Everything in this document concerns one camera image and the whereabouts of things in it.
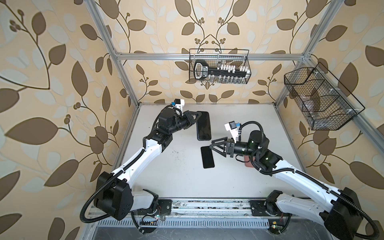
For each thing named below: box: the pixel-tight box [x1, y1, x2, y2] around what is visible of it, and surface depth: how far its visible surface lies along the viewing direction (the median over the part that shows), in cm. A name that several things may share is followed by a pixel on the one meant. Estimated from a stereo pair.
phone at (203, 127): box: [196, 111, 212, 141], surface depth 75 cm
